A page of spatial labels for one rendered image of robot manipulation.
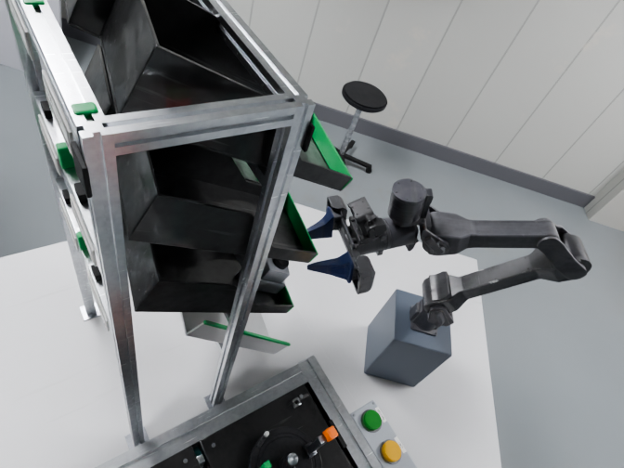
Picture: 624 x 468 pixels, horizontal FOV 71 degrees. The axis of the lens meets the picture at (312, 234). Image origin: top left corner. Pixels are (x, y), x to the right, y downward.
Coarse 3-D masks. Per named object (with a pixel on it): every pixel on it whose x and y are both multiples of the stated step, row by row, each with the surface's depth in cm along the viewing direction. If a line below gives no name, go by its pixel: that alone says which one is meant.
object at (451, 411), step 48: (336, 240) 138; (288, 288) 122; (336, 288) 126; (384, 288) 131; (336, 336) 116; (480, 336) 129; (384, 384) 111; (432, 384) 115; (480, 384) 118; (432, 432) 106; (480, 432) 110
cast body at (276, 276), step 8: (272, 264) 75; (280, 264) 75; (288, 264) 76; (264, 272) 74; (272, 272) 74; (280, 272) 75; (288, 272) 76; (264, 280) 75; (272, 280) 76; (280, 280) 77; (264, 288) 77; (272, 288) 78; (280, 288) 79
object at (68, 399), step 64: (64, 256) 110; (0, 320) 96; (64, 320) 100; (0, 384) 89; (64, 384) 92; (192, 384) 98; (256, 384) 102; (0, 448) 82; (64, 448) 85; (128, 448) 87
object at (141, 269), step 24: (144, 264) 59; (168, 264) 68; (192, 264) 71; (216, 264) 75; (144, 288) 58; (168, 288) 58; (192, 288) 60; (216, 288) 62; (216, 312) 68; (264, 312) 75
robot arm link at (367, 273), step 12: (336, 204) 79; (348, 228) 78; (348, 240) 77; (384, 240) 76; (360, 252) 76; (372, 252) 77; (360, 264) 71; (360, 276) 70; (372, 276) 70; (360, 288) 72
